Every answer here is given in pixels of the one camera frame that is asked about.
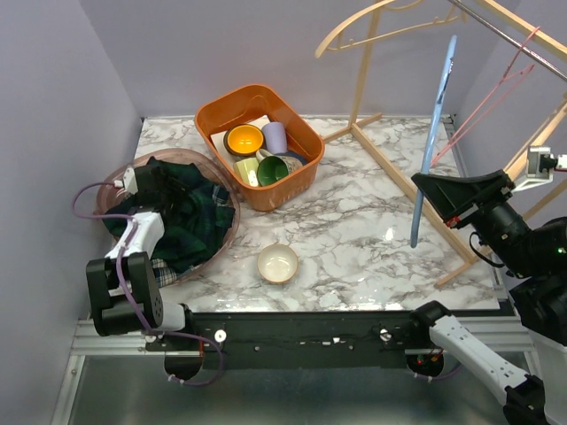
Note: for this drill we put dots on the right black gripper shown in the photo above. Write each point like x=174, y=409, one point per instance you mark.
x=450, y=195

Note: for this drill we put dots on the light blue hanger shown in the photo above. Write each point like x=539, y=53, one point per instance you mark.
x=432, y=136

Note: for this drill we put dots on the pink wire hanger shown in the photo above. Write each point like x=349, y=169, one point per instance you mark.
x=489, y=102

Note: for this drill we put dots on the dark green plaid skirt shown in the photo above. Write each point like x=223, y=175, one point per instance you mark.
x=195, y=221

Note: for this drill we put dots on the navy plaid skirt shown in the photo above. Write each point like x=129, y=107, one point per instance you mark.
x=166, y=274

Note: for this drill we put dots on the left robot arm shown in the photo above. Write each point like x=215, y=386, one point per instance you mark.
x=123, y=293

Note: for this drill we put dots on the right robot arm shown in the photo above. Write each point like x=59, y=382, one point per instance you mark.
x=537, y=259

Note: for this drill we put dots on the beige empty hanger left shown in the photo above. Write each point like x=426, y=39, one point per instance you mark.
x=384, y=20

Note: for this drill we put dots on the wooden clothes rack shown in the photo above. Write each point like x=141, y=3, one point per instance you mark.
x=355, y=128

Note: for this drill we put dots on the green cup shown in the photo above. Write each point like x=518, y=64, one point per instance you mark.
x=271, y=170

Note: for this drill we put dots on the small white ceramic bowl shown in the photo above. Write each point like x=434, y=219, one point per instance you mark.
x=277, y=263

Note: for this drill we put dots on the lavender cup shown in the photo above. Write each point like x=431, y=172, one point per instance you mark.
x=275, y=137

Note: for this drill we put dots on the orange bowl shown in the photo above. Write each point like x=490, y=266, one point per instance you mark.
x=243, y=140

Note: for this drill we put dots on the orange plastic bin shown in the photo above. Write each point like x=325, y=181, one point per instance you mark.
x=269, y=152

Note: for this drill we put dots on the white paper sheet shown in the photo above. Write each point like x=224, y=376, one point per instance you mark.
x=218, y=138

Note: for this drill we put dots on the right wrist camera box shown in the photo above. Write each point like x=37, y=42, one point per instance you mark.
x=540, y=168

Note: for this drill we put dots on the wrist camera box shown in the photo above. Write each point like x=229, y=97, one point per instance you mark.
x=127, y=182
x=540, y=168

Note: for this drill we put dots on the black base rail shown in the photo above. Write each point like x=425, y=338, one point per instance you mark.
x=302, y=340

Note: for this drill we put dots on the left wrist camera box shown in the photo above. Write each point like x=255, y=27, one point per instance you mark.
x=127, y=182

